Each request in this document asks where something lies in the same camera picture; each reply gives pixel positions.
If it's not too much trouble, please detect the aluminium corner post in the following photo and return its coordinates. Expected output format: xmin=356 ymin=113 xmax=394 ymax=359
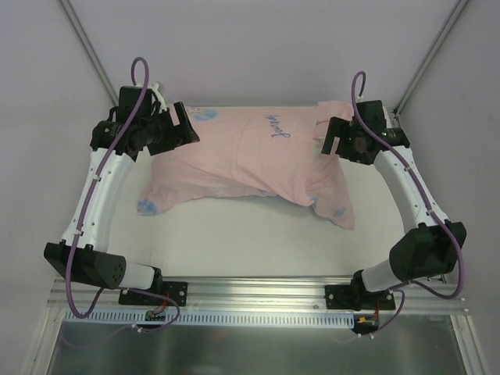
xmin=55 ymin=0 xmax=119 ymax=105
xmin=393 ymin=0 xmax=471 ymax=121

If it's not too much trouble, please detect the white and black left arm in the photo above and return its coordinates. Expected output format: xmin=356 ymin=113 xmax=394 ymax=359
xmin=44 ymin=83 xmax=199 ymax=305

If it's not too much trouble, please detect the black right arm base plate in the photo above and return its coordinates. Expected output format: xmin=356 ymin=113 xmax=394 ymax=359
xmin=324 ymin=284 xmax=396 ymax=311

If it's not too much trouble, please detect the white slotted cable duct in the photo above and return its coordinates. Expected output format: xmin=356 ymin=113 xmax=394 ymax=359
xmin=84 ymin=308 xmax=355 ymax=329

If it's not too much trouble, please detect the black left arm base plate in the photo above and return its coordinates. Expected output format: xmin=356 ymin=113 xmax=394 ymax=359
xmin=118 ymin=280 xmax=188 ymax=307

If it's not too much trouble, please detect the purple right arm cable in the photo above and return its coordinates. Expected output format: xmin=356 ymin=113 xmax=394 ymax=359
xmin=351 ymin=70 xmax=466 ymax=300

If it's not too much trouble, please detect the blue and pink printed pillowcase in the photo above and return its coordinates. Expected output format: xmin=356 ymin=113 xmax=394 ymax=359
xmin=137 ymin=101 xmax=355 ymax=230

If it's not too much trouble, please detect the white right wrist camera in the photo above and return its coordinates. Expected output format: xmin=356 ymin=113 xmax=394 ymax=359
xmin=382 ymin=105 xmax=392 ymax=128

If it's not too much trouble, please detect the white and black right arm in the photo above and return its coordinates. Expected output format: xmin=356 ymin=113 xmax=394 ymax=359
xmin=321 ymin=101 xmax=466 ymax=311

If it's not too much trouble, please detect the shiny metal front plate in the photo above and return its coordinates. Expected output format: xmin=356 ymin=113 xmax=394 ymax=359
xmin=48 ymin=316 xmax=466 ymax=374

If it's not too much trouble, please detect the left aluminium corner post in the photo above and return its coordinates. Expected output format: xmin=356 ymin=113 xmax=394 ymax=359
xmin=55 ymin=0 xmax=119 ymax=105

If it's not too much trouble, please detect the right aluminium corner post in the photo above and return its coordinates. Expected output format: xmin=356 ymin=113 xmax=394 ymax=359
xmin=393 ymin=0 xmax=471 ymax=121

